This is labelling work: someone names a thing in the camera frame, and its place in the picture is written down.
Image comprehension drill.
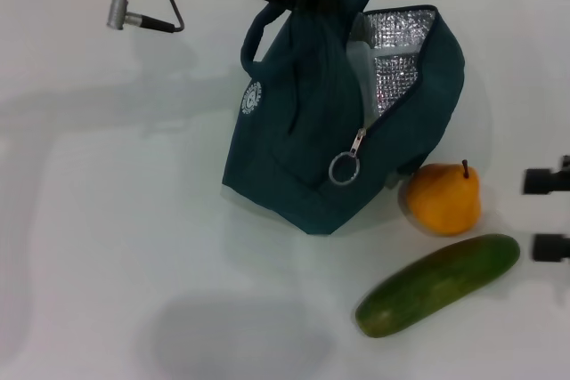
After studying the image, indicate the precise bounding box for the teal insulated lunch bag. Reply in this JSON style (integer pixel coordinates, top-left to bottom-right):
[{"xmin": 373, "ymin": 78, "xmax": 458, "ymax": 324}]
[{"xmin": 221, "ymin": 0, "xmax": 466, "ymax": 237}]

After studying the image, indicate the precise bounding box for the yellow pear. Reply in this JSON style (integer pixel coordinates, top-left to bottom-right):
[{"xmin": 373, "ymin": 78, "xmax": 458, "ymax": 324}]
[{"xmin": 404, "ymin": 158, "xmax": 483, "ymax": 238}]

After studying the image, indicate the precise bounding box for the green cucumber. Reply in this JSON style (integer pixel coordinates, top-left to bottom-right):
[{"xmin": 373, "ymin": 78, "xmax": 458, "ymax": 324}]
[{"xmin": 354, "ymin": 233, "xmax": 522, "ymax": 339}]

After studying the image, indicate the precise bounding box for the silver plug with black cable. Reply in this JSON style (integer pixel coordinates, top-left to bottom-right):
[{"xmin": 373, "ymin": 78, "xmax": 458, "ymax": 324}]
[{"xmin": 105, "ymin": 0, "xmax": 185, "ymax": 35}]

